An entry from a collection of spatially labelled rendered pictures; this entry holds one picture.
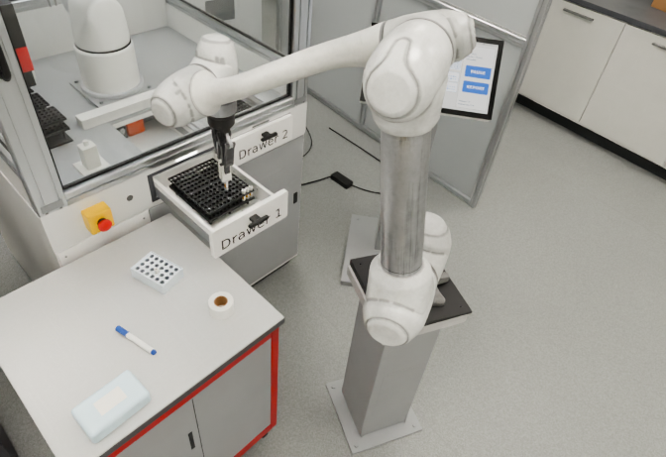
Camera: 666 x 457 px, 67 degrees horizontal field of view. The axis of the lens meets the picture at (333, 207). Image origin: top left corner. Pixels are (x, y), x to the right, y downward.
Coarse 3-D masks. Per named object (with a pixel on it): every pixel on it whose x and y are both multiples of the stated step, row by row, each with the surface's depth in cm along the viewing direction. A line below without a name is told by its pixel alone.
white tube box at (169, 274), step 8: (152, 256) 153; (160, 256) 152; (136, 264) 149; (144, 264) 151; (152, 264) 152; (160, 264) 150; (168, 264) 151; (136, 272) 147; (144, 272) 148; (152, 272) 148; (160, 272) 148; (168, 272) 148; (176, 272) 149; (144, 280) 148; (152, 280) 145; (160, 280) 146; (168, 280) 146; (176, 280) 149; (160, 288) 146; (168, 288) 147
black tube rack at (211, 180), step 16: (208, 160) 173; (176, 176) 165; (192, 176) 166; (208, 176) 166; (176, 192) 164; (192, 192) 159; (208, 192) 160; (224, 192) 161; (192, 208) 163; (208, 208) 155; (224, 208) 159
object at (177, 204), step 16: (192, 160) 173; (160, 176) 165; (240, 176) 172; (160, 192) 163; (256, 192) 169; (176, 208) 158; (240, 208) 165; (192, 224) 155; (208, 224) 159; (208, 240) 152
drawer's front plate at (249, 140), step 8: (280, 120) 190; (288, 120) 193; (256, 128) 184; (264, 128) 185; (272, 128) 188; (280, 128) 192; (288, 128) 196; (240, 136) 180; (248, 136) 181; (256, 136) 184; (280, 136) 195; (288, 136) 198; (240, 144) 180; (248, 144) 183; (256, 144) 186; (256, 152) 189; (264, 152) 192; (240, 160) 185
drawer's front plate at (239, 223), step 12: (264, 204) 154; (276, 204) 159; (240, 216) 149; (276, 216) 162; (216, 228) 145; (228, 228) 148; (240, 228) 152; (264, 228) 161; (216, 240) 146; (228, 240) 151; (240, 240) 155; (216, 252) 149
